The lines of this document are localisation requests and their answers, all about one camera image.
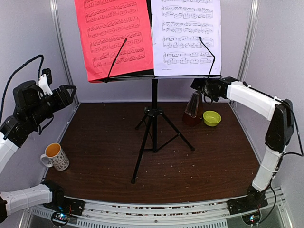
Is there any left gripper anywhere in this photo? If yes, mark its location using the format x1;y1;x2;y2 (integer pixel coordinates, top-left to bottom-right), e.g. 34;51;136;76
28;84;76;127

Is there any red sheet music page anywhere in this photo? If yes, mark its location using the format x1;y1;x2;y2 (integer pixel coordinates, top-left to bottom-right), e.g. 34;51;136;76
75;0;153;83

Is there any black music stand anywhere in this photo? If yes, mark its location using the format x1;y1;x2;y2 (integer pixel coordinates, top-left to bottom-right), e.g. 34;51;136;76
89;0;224;184

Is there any white sheet music page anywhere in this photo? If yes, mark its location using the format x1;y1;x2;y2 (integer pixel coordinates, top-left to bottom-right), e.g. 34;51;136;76
151;0;222;76

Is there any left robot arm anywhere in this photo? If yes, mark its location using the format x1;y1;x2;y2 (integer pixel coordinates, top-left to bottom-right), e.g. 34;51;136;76
0;80;76;221

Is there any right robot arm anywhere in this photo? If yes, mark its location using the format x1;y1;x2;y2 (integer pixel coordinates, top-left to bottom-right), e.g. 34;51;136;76
191;77;294;210

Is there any patterned white mug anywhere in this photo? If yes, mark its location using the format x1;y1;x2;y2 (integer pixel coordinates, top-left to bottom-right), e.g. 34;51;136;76
40;143;70;171

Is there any brown wooden metronome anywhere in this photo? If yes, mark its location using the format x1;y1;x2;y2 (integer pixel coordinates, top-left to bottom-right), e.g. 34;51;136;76
182;91;204;127

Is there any yellow-green bowl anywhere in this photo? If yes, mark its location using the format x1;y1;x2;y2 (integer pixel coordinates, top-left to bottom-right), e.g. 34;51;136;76
203;111;222;127

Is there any left aluminium corner post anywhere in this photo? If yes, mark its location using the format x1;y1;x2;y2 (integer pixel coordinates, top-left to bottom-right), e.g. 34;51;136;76
49;0;80;107

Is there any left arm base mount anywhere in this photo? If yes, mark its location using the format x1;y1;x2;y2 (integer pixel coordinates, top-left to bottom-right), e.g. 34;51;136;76
42;180;85;228

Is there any aluminium front frame rail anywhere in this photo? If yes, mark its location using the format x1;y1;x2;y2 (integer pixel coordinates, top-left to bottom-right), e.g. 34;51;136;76
19;188;293;228

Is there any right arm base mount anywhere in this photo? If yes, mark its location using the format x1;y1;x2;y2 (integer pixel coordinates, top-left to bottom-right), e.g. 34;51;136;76
227;186;268;225

